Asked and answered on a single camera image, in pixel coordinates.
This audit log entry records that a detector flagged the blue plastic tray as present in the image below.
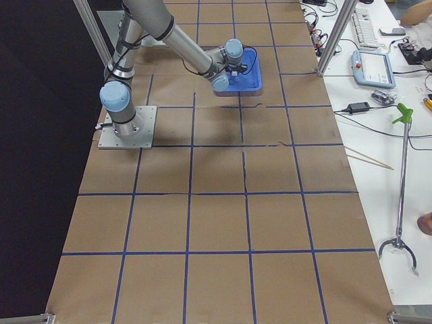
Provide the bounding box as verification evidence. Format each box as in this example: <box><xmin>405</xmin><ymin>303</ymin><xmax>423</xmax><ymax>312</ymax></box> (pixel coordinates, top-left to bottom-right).
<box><xmin>213</xmin><ymin>48</ymin><xmax>263</xmax><ymax>97</ymax></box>

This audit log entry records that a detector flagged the brown paper table cover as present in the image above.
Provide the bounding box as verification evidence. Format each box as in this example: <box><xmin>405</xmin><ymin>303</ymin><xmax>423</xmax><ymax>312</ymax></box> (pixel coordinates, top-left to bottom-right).
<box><xmin>47</xmin><ymin>1</ymin><xmax>392</xmax><ymax>323</ymax></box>

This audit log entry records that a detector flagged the black power adapter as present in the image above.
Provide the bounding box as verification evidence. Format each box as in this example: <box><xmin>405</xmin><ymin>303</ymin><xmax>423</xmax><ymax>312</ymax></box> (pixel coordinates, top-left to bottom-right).
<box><xmin>347</xmin><ymin>102</ymin><xmax>371</xmax><ymax>115</ymax></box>

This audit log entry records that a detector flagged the wooden chopstick pair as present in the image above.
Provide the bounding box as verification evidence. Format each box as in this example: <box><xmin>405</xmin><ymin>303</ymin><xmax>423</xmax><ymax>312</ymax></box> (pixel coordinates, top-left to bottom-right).
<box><xmin>344</xmin><ymin>146</ymin><xmax>394</xmax><ymax>170</ymax></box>

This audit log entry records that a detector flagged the teach pendant tablet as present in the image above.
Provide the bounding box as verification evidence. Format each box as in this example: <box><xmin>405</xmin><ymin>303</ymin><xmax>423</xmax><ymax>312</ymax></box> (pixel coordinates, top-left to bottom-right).
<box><xmin>351</xmin><ymin>50</ymin><xmax>396</xmax><ymax>89</ymax></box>

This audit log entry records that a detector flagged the white keyboard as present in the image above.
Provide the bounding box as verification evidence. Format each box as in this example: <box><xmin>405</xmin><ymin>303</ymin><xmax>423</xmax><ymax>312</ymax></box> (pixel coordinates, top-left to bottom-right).
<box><xmin>352</xmin><ymin>8</ymin><xmax>379</xmax><ymax>50</ymax></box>

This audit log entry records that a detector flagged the aluminium frame post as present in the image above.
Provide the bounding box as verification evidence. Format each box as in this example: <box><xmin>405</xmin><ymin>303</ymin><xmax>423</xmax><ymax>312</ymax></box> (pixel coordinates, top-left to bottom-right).
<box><xmin>316</xmin><ymin>0</ymin><xmax>358</xmax><ymax>76</ymax></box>
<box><xmin>73</xmin><ymin>0</ymin><xmax>113</xmax><ymax>80</ymax></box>

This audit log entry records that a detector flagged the green handled reach grabber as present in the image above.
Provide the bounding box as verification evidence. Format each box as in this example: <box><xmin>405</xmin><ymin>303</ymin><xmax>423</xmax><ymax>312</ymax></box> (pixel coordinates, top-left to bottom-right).
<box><xmin>378</xmin><ymin>103</ymin><xmax>418</xmax><ymax>275</ymax></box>

